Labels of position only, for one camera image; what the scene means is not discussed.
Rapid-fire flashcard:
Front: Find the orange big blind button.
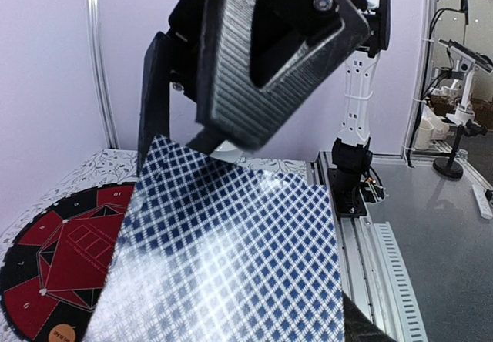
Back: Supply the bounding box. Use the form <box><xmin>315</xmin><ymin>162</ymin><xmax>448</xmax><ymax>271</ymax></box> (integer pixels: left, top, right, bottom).
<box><xmin>48</xmin><ymin>324</ymin><xmax>76</xmax><ymax>342</ymax></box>

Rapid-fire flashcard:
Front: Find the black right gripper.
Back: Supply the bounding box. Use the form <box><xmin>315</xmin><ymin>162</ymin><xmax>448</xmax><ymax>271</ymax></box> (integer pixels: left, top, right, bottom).
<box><xmin>168</xmin><ymin>0</ymin><xmax>391</xmax><ymax>154</ymax></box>

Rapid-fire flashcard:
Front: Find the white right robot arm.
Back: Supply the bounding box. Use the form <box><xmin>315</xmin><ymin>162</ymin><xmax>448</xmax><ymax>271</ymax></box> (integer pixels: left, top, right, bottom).
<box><xmin>138</xmin><ymin>0</ymin><xmax>390</xmax><ymax>173</ymax></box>

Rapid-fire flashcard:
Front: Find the front aluminium rail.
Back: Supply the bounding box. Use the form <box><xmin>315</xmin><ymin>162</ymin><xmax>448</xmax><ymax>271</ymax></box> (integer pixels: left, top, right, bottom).
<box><xmin>307</xmin><ymin>151</ymin><xmax>493</xmax><ymax>342</ymax></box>

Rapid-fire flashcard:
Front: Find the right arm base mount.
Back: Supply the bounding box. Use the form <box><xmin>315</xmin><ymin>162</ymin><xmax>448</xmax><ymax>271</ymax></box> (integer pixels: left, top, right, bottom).
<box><xmin>328</xmin><ymin>166</ymin><xmax>386</xmax><ymax>220</ymax></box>

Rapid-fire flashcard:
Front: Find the blue card deck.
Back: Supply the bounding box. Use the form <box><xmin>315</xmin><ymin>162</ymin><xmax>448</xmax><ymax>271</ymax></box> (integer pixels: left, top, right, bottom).
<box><xmin>85</xmin><ymin>136</ymin><xmax>344</xmax><ymax>341</ymax></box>

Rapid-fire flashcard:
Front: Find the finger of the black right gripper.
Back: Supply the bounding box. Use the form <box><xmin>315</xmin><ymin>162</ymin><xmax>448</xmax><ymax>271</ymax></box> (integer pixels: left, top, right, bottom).
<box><xmin>137</xmin><ymin>32</ymin><xmax>171</xmax><ymax>175</ymax></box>

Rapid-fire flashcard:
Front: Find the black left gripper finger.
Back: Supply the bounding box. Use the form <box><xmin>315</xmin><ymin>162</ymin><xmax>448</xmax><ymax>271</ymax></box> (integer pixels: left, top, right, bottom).
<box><xmin>343</xmin><ymin>293</ymin><xmax>394</xmax><ymax>342</ymax></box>

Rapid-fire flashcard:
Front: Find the round red black poker mat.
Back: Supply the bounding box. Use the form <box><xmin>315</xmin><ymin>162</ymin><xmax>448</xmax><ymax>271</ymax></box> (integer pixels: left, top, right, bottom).
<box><xmin>1</xmin><ymin>183</ymin><xmax>135</xmax><ymax>341</ymax></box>

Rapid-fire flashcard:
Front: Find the left aluminium frame post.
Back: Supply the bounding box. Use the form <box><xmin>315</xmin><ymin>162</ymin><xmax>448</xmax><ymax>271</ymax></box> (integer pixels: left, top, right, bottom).
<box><xmin>86</xmin><ymin>0</ymin><xmax>120</xmax><ymax>149</ymax></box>

